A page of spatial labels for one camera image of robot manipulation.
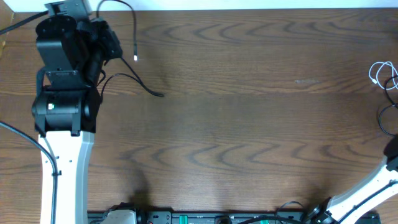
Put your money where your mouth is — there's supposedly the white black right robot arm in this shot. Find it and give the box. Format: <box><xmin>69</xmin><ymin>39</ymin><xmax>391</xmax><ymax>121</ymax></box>
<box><xmin>305</xmin><ymin>136</ymin><xmax>397</xmax><ymax>224</ymax></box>

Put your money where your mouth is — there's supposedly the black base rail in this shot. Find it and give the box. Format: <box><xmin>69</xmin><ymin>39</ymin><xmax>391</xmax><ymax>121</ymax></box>
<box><xmin>86</xmin><ymin>202</ymin><xmax>382</xmax><ymax>224</ymax></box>

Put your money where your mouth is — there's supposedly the black usb cable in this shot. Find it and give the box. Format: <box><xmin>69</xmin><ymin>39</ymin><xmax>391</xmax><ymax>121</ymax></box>
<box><xmin>95</xmin><ymin>0</ymin><xmax>165</xmax><ymax>103</ymax></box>
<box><xmin>377</xmin><ymin>74</ymin><xmax>398</xmax><ymax>137</ymax></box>

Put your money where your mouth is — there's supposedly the white usb cable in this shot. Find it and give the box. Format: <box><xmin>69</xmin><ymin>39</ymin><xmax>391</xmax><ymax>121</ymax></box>
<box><xmin>368</xmin><ymin>60</ymin><xmax>398</xmax><ymax>91</ymax></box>

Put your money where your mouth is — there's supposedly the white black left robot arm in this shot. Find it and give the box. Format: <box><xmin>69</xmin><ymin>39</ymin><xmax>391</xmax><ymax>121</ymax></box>
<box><xmin>32</xmin><ymin>1</ymin><xmax>123</xmax><ymax>223</ymax></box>

